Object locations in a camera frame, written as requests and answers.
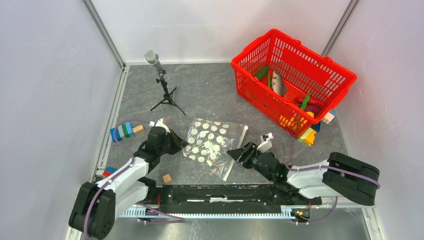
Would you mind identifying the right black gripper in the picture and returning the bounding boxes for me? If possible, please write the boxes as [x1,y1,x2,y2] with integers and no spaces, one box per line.
[227,141,274,182]

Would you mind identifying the polka dot zip bag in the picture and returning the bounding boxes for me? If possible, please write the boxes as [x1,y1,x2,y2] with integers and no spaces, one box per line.
[182,118,249,181]

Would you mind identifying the grey toy fish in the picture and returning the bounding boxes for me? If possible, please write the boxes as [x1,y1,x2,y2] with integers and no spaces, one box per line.
[271,70,287,97]

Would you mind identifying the yellow toy pepper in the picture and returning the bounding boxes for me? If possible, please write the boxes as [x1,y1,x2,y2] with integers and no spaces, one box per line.
[306,111,315,118]

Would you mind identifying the red plastic basket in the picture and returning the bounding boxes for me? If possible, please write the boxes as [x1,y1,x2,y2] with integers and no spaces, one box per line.
[231,29,357,138]

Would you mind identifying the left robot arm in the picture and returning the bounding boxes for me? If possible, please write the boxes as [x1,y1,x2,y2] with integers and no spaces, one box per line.
[68,126,188,240]

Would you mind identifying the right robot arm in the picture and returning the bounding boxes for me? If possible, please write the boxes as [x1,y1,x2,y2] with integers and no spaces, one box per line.
[227,142,381,206]

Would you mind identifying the small wooden cube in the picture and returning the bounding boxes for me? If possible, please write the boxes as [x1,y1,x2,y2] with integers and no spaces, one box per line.
[162,173,173,184]

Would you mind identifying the tan wooden block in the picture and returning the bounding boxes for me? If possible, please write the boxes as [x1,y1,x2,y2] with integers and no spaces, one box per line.
[132,124,145,135]

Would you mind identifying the black tripod stand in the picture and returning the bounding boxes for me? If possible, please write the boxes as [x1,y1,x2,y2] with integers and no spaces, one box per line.
[150,70,187,116]

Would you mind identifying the blue green toy blocks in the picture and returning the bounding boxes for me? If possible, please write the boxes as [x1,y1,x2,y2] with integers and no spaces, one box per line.
[109,122,135,143]

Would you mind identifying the yellow green toy blocks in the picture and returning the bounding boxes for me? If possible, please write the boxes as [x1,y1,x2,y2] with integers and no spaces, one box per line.
[297,127,317,147]

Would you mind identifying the red blue small block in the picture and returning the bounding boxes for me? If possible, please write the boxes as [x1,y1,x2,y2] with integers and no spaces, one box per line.
[102,166,117,178]

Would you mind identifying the long green chili pepper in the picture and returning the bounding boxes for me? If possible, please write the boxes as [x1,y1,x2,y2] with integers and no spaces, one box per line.
[266,72,272,89]

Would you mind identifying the green toy cucumber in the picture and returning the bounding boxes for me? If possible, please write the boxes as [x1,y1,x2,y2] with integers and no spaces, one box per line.
[254,65,269,80]

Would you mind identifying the purple toy vegetable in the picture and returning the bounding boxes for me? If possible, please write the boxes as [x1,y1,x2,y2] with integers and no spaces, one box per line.
[304,105,321,116]

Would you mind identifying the small green pepper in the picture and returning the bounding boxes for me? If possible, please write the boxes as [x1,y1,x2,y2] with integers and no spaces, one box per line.
[300,90,311,111]

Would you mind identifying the red toy pepper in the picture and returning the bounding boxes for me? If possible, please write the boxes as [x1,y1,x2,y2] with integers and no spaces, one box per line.
[294,97,325,109]

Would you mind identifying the silver microphone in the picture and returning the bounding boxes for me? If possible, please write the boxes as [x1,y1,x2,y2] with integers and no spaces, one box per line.
[144,50,164,73]

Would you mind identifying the white blue toy block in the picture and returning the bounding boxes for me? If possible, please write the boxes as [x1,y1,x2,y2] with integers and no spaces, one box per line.
[322,109,337,125]

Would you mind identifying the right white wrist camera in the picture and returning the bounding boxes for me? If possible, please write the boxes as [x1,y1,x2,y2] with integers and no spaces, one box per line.
[257,132,274,153]

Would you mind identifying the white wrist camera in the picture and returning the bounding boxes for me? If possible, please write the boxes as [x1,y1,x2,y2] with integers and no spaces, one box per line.
[149,118,171,133]
[257,132,274,153]

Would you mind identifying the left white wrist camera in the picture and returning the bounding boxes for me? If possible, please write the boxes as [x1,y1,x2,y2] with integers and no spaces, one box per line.
[149,118,171,133]

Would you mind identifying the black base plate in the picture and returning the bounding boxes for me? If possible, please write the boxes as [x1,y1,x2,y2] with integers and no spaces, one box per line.
[142,183,322,214]

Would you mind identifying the white cable tray rail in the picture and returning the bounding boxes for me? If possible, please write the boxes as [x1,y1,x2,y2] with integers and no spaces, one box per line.
[119,205,295,220]

